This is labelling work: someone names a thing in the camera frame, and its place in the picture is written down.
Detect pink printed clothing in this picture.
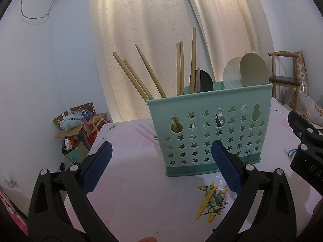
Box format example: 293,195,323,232
0,188,29,235

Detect wooden chair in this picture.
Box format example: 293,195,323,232
268,51,302,111

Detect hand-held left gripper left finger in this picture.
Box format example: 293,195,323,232
27,141,119,242

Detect floral printed sheet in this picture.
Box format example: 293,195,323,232
285,52,323,127

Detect white plastic ladle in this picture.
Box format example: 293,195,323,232
239,52,270,86

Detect paper bag with orange handles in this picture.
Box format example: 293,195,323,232
83,115,108,146

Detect white scalloped rice paddle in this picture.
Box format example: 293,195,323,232
222,57,244,90

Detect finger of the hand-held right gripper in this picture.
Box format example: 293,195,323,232
288,110,323,145

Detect light blue plastic bag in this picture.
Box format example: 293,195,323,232
58,114,84,132

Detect bundle of wooden chopsticks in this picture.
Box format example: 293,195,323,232
112,26,197,100

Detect green star-cutout utensil holder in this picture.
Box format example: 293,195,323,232
146,82,274,177

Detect dark wall cable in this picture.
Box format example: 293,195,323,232
20,0,57,26

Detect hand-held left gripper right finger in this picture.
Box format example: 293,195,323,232
206,140,297,242

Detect clear bag with blue contents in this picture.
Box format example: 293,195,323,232
70,102,96,122

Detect white wall outlet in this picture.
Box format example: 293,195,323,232
4,174,16,188

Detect cream patterned curtain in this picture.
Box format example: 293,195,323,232
89,0,274,121

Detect cardboard box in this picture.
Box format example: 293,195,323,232
52,102,109,140

